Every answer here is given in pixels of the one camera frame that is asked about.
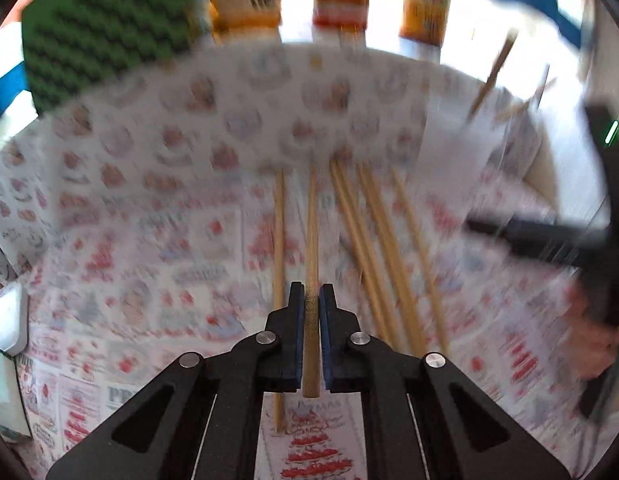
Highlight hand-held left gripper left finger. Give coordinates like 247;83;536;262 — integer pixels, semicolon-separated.
46;282;305;480

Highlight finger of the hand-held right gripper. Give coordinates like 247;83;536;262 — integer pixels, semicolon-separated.
467;217;607;271

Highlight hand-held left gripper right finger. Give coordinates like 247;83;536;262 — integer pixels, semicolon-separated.
319;283;573;480

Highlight bunch of wooden chopsticks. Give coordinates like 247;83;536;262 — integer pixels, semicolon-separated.
272;159;450;433

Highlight plain bamboo chopstick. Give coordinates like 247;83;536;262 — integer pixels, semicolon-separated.
467;30;520;122
302;162;321;398
494;77;557;122

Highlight white plastic cup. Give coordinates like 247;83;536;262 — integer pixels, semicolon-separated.
422;75;543;186

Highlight person's right hand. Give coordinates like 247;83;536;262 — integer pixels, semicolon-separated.
564;287;619;383

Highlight red printed tablecloth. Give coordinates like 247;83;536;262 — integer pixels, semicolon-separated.
20;160;590;480

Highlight dark sauce bottle yellow label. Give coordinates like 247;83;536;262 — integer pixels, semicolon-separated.
399;0;453;46

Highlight floral white cloth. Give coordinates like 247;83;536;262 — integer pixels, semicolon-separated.
0;45;540;271

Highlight white plastic device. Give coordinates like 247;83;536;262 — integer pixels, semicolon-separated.
0;282;29;356

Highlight green patterned box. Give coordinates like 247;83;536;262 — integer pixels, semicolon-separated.
20;0;203;116

